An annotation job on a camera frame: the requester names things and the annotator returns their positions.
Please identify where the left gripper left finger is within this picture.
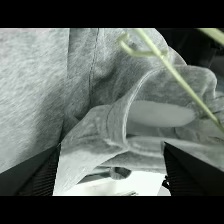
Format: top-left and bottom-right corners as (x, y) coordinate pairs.
(0, 144), (61, 197)

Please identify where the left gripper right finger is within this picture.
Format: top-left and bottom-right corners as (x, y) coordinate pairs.
(161, 141), (224, 197)

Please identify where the grey long-sleeved shirt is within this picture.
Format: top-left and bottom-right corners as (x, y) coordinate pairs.
(0, 27), (224, 197)

